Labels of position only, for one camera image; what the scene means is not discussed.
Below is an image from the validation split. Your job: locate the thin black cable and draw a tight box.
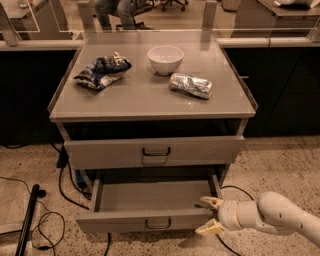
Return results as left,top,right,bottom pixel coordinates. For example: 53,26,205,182
0,175,66,251

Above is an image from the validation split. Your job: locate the blue white chip bag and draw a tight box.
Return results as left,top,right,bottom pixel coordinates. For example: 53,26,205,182
74,52,131,91

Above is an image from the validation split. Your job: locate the seated person in jeans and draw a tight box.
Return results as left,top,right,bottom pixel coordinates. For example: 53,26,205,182
94,0,146,30

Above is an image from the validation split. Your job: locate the silver foil snack bag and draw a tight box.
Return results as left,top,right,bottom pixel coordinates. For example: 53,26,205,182
169,73,213,100

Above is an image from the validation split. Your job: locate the black pole on floor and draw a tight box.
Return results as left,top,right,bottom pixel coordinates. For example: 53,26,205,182
15,184,40,256

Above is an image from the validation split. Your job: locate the black cable right floor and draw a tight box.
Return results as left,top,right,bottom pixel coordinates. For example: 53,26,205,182
215,185,256,256

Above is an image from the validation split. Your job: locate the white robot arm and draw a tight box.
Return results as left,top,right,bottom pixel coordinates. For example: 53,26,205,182
196,191,320,247

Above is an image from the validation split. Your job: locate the black cable left floor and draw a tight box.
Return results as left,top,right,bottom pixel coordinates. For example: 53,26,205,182
49,143,112,256

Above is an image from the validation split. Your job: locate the grey top drawer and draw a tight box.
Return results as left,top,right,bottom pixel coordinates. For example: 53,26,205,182
64,136,244,170

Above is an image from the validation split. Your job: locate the black cable floor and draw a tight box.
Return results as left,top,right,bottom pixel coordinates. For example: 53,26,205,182
215,185,256,256
49,143,112,256

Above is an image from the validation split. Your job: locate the grey desk background right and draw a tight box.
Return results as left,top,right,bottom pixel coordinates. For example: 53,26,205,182
231,0,320,38

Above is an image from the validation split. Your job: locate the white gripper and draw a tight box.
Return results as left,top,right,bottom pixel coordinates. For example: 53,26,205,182
195,196,262,236

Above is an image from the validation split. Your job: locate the white ceramic bowl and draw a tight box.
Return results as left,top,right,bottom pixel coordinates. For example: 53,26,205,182
148,45,184,75

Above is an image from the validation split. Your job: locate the grey drawer cabinet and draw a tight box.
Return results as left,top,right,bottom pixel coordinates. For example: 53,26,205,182
50,30,255,171

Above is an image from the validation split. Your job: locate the white horizontal rail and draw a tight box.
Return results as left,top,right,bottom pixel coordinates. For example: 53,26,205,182
0,36,320,52

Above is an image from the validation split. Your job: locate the grey drawer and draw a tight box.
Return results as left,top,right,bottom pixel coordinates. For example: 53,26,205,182
76,175,221,233
64,136,244,170

